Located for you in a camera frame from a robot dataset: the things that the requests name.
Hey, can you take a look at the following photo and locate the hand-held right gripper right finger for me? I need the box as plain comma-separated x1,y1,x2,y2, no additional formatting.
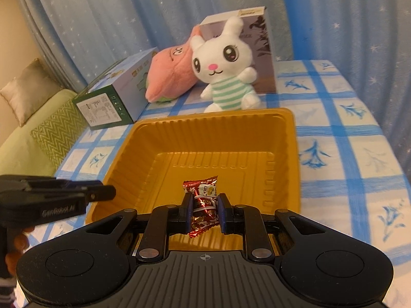
218,193,325,263

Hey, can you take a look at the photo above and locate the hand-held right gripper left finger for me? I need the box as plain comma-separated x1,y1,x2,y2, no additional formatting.
85,192,195,263

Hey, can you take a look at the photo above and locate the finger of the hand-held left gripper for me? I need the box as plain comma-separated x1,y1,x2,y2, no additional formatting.
48,184,117,204
22,179,104,190

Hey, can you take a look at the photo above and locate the dark red foil candy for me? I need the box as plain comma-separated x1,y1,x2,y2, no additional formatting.
182,175,219,238

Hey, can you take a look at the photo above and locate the yellow plastic tray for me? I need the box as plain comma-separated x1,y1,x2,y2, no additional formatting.
86,107,302,252

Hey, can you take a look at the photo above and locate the person's left hand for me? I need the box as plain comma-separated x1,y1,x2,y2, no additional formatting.
4,226,35,278

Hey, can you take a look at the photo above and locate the green zigzag cushion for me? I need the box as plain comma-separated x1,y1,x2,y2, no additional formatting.
30,98,89,175

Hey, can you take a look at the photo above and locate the light green sofa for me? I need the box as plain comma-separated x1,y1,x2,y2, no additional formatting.
0,88,87,180

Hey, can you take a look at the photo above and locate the green and white carton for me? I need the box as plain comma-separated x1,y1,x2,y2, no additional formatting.
72,47,159,131

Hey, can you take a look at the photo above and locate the beige cushion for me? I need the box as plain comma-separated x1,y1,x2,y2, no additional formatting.
0,58,65,127

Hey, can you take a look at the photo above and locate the blue checked tablecloth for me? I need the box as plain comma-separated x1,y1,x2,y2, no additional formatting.
32,59,408,308

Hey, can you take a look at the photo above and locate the pink plush toy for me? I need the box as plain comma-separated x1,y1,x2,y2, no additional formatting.
144,26,209,103

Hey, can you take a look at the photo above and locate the white bunny plush toy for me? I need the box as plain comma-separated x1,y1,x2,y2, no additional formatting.
189,16,261,113

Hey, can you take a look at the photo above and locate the blue star curtain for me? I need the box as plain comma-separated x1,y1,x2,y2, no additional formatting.
13,0,411,129

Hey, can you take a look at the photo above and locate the grey printed box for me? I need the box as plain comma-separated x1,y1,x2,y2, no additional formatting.
199,6,277,94

